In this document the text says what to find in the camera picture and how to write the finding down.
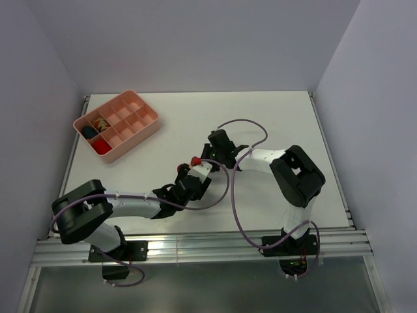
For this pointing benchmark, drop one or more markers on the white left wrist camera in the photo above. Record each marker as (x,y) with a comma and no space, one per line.
(201,171)

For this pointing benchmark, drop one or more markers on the tan maroon striped sock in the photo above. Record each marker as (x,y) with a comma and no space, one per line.
(195,161)

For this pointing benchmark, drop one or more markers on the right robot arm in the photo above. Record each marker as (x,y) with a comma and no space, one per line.
(299,179)

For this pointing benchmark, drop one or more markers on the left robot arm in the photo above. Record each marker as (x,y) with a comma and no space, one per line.
(81,214)

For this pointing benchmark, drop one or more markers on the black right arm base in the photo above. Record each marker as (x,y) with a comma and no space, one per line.
(301,249)

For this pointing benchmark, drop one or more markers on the dark teal rolled sock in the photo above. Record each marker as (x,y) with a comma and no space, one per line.
(89,132)

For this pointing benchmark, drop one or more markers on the pink compartment organizer tray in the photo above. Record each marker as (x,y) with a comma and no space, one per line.
(131,119)

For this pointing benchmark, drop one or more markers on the tan argyle sock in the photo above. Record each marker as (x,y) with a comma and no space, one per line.
(101,124)

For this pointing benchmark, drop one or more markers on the red rolled sock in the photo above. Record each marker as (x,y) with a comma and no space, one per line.
(101,147)

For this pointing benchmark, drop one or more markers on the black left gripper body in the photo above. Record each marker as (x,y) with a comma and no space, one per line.
(204,184)

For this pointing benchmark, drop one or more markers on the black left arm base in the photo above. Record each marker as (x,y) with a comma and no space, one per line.
(119,263)

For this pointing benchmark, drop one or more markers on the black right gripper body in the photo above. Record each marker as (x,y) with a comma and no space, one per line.
(210,154)

